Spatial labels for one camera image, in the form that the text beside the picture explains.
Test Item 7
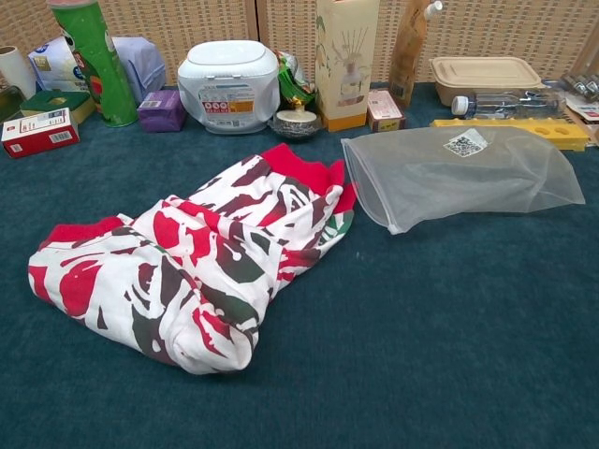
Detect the red white patterned garment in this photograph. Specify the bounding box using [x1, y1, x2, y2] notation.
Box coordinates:
[26, 143, 359, 375]

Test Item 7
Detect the frosted plastic zip bag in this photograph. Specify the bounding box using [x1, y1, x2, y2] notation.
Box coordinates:
[340, 125, 587, 236]

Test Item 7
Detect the green snack packet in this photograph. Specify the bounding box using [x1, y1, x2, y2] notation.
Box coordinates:
[274, 49, 317, 111]

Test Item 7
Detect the small dark bowl white lid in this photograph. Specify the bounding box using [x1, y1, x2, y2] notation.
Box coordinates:
[270, 102, 324, 140]

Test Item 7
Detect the pink small box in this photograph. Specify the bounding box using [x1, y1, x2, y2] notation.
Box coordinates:
[366, 88, 407, 133]

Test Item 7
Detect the blue carpet table cover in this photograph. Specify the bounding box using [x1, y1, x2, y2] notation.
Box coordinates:
[0, 81, 599, 449]

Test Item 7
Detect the white wet wipes tub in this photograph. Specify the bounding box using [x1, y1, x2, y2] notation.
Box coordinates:
[177, 39, 282, 135]

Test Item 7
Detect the orange cream diffuser box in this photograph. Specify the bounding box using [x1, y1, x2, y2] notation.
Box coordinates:
[314, 0, 381, 133]

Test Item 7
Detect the purple small box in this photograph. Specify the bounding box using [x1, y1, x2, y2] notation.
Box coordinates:
[137, 89, 188, 134]

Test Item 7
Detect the brown spout pouch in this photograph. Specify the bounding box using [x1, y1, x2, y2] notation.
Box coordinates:
[387, 0, 445, 109]

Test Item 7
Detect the woven folding screen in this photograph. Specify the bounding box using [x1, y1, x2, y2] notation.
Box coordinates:
[0, 0, 599, 88]

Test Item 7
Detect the white blue tissue pack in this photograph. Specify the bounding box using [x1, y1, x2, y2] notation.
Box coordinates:
[27, 36, 168, 107]

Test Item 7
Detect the beige lidded food container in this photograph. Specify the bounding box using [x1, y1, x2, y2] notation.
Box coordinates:
[429, 55, 547, 100]

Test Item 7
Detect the clear water bottle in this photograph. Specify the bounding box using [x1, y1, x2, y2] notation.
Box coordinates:
[450, 88, 568, 121]

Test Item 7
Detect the green chips can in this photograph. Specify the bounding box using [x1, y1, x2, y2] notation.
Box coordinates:
[48, 0, 139, 128]

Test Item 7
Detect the red white carton box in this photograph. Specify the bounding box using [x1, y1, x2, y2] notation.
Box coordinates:
[0, 107, 80, 159]

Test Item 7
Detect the yellow dimpled tray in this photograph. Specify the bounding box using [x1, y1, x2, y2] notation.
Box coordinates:
[430, 117, 591, 153]

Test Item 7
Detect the dark green square tin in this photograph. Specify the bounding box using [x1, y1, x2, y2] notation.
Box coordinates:
[20, 90, 97, 125]

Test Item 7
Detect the binder clips blister pack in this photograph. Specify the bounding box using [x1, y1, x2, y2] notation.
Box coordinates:
[559, 72, 599, 118]

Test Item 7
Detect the white paper roll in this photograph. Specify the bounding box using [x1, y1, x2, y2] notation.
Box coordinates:
[0, 45, 37, 100]

